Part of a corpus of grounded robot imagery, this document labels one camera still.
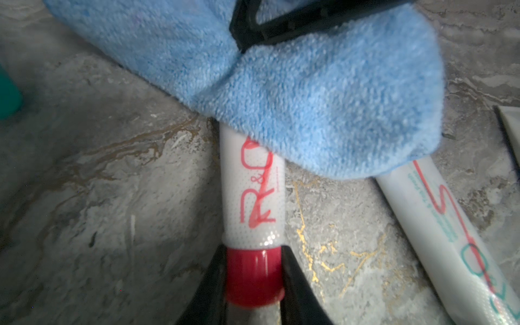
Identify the white tube teal cap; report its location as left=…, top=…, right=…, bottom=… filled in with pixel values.
left=376, top=157, right=519, bottom=324

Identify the white tube pink cap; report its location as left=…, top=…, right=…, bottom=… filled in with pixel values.
left=219, top=124, right=286, bottom=308

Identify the white tube dark blue cap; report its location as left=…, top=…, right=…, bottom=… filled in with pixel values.
left=496, top=106, right=519, bottom=163

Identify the blue microfiber cloth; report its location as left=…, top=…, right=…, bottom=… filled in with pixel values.
left=45, top=1, right=444, bottom=180

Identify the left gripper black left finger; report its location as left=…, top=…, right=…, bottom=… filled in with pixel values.
left=175, top=245, right=227, bottom=325

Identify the white tube green cap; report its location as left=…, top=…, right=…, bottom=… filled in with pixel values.
left=0, top=68, right=23, bottom=120

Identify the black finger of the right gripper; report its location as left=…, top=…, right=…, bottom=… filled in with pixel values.
left=229, top=0, right=406, bottom=53

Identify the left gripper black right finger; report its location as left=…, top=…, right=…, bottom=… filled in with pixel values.
left=280, top=245, right=333, bottom=325

